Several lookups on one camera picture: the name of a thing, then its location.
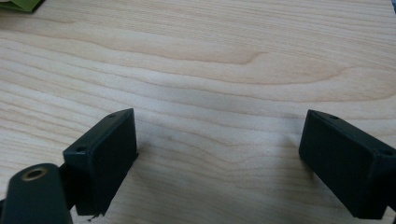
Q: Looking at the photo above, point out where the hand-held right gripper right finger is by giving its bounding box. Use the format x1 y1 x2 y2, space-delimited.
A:
298 108 396 220

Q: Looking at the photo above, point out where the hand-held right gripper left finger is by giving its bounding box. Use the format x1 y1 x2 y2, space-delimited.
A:
62 107 139 217

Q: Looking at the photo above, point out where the green box lid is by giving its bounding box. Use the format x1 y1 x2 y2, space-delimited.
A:
0 0 47 14

